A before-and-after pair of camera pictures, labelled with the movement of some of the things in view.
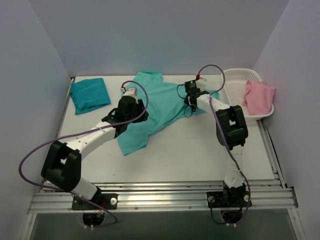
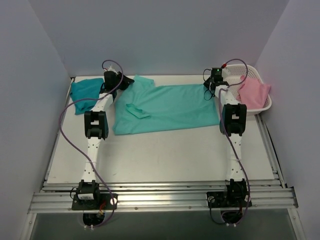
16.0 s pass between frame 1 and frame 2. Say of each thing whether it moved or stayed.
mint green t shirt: moved
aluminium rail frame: stayed
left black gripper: moved
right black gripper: moved
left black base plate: stayed
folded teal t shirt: stayed
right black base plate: stayed
